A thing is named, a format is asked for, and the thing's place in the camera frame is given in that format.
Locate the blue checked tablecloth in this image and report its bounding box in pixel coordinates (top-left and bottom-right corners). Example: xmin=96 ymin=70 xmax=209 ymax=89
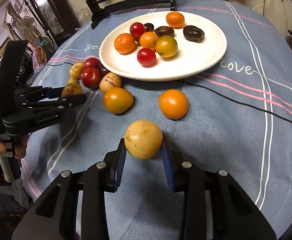
xmin=21 ymin=0 xmax=292 ymax=240

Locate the clear plastic bag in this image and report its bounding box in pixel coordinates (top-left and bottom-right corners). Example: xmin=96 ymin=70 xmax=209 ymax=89
xmin=77 ymin=6 xmax=93 ymax=23

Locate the person's left hand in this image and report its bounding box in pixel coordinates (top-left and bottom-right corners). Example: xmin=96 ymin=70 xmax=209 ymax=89
xmin=0 ymin=134 xmax=29 ymax=163

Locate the yellow brown-spotted fruit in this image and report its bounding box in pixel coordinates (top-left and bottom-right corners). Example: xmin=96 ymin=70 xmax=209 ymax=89
xmin=69 ymin=61 xmax=86 ymax=79

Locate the dark wooden mirror cabinet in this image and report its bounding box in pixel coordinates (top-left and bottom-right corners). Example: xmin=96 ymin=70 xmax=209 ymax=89
xmin=23 ymin=0 xmax=79 ymax=39

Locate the orange tangerine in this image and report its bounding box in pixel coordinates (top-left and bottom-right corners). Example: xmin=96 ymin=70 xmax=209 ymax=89
xmin=166 ymin=12 xmax=185 ymax=28
xmin=114 ymin=33 xmax=136 ymax=55

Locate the white electric fan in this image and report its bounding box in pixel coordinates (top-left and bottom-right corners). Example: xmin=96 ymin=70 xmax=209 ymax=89
xmin=18 ymin=16 xmax=38 ymax=33

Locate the white power cable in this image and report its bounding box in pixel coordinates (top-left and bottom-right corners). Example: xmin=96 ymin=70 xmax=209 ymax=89
xmin=252 ymin=0 xmax=275 ymax=10

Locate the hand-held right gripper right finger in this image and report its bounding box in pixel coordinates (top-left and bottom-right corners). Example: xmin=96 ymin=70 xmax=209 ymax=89
xmin=160 ymin=142 xmax=278 ymax=240

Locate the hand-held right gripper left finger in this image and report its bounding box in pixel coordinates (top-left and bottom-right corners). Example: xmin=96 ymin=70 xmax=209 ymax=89
xmin=12 ymin=138 xmax=128 ymax=240

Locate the thin black cable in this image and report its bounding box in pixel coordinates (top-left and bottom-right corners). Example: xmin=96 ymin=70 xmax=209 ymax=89
xmin=45 ymin=62 xmax=292 ymax=130

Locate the striped yellow melon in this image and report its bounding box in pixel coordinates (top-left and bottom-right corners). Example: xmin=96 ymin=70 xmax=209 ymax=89
xmin=99 ymin=72 xmax=122 ymax=94

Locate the pale yellow spotted fruit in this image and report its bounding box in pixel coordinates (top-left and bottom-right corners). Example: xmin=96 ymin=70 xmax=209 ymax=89
xmin=124 ymin=120 xmax=163 ymax=160

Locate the white round plate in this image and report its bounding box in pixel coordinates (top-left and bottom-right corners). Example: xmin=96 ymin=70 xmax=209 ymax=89
xmin=99 ymin=11 xmax=228 ymax=82

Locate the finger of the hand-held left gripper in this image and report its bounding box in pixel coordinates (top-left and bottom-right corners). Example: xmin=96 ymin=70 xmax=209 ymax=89
xmin=15 ymin=86 xmax=68 ymax=100
xmin=21 ymin=93 xmax=87 ymax=117

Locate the yellow-green tomato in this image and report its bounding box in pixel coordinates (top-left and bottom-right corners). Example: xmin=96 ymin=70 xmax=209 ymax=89
xmin=155 ymin=35 xmax=178 ymax=58

